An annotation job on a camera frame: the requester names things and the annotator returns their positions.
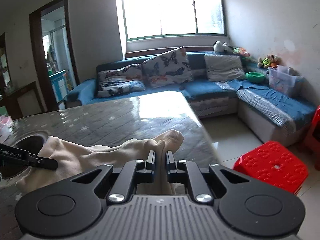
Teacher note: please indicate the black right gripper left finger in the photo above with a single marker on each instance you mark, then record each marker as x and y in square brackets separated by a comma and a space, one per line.
[132, 174]

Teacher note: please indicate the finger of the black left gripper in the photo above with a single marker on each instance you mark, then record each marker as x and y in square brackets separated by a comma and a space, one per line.
[42, 162]

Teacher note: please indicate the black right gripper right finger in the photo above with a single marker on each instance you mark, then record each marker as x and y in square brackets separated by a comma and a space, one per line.
[189, 174]

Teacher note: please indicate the cream beige sweater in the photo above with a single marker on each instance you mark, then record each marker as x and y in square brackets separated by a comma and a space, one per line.
[74, 159]

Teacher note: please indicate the pink tissue pack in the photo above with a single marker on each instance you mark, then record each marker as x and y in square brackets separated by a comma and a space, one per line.
[5, 127]

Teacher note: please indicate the dark wooden sideboard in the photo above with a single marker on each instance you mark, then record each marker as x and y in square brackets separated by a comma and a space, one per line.
[24, 101]

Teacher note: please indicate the blue white cabinet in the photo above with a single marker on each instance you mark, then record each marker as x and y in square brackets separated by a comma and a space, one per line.
[59, 85]

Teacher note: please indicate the red plastic stool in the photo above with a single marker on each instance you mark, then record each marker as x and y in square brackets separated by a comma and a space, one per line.
[311, 141]
[274, 164]

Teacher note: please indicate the butterfly print pillow left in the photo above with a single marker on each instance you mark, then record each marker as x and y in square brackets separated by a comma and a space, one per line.
[120, 81]

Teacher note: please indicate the butterfly print pillow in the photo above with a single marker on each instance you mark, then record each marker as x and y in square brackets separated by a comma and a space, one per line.
[169, 68]
[120, 81]

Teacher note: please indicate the blue sectional sofa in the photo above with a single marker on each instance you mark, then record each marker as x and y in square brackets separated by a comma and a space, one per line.
[271, 115]

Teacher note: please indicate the butterfly print pillow right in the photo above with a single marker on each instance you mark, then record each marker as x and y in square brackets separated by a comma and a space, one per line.
[169, 68]

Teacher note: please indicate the grey plain cushion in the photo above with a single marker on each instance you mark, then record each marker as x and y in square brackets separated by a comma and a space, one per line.
[223, 67]

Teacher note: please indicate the green plastic basin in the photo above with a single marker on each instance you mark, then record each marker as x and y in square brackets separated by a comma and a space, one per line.
[255, 77]

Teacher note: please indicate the white plush toy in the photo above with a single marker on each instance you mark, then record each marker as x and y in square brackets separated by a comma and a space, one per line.
[220, 47]

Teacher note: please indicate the clear plastic storage box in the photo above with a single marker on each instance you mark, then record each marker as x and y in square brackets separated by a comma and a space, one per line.
[283, 80]

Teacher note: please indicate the colourful plush toys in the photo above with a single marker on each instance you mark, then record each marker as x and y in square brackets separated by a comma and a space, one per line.
[271, 61]

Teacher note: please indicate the dark wooden door frame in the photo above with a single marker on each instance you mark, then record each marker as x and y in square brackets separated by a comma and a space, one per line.
[52, 49]

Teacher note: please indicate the window with frame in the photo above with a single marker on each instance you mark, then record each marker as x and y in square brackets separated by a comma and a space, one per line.
[160, 18]

